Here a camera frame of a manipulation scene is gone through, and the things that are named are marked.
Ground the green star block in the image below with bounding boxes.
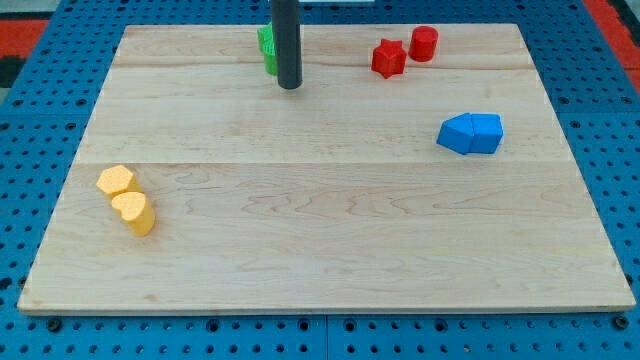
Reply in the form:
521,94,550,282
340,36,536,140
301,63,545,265
257,23,277,75

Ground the wooden board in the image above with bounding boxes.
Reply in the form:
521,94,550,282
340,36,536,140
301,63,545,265
18,24,635,316

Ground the red star block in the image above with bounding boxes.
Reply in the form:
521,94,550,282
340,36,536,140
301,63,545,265
371,38,407,79

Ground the blue pentagon block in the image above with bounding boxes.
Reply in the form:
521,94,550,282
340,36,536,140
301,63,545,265
436,113,475,155

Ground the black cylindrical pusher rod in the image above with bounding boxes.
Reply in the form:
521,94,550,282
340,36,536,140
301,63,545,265
270,0,303,90

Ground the red cylinder block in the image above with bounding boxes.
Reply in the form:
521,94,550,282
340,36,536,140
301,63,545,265
408,25,439,62

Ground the blue cube block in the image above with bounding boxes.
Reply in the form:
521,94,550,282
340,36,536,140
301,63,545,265
470,113,503,154

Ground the yellow heart block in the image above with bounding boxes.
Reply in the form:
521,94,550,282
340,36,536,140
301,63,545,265
111,192,156,237

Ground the yellow hexagon block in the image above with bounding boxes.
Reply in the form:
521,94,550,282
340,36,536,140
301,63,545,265
96,165,144,200

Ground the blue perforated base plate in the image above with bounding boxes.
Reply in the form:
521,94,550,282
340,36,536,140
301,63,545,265
1,1,639,359

